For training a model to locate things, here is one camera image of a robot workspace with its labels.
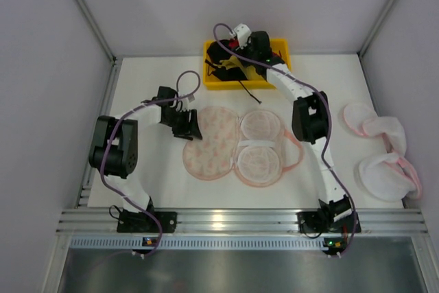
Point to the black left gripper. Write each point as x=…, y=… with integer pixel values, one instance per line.
x=183, y=123

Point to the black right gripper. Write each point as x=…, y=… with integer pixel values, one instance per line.
x=232, y=54

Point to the peach tulip print laundry bag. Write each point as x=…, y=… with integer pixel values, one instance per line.
x=256, y=146

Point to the red lace bra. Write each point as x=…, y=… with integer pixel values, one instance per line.
x=233, y=44

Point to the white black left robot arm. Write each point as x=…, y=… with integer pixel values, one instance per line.
x=114, y=149

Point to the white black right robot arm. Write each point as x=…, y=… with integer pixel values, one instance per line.
x=311, y=124

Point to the yellow bra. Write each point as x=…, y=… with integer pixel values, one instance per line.
x=234, y=70

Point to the black bra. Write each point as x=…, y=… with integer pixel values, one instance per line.
x=216, y=54

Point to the yellow plastic bin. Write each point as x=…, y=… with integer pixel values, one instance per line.
x=279, y=46

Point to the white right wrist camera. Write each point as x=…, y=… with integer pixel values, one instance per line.
x=241, y=34

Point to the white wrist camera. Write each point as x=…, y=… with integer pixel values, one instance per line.
x=185, y=103
x=241, y=34

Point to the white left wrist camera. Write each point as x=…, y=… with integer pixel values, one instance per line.
x=185, y=103

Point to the aluminium front rail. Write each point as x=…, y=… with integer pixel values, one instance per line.
x=378, y=222

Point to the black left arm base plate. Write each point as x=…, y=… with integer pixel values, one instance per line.
x=130, y=222

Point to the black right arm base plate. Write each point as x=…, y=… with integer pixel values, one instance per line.
x=312, y=225

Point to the white slotted cable duct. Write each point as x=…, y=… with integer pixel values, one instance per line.
x=198, y=243

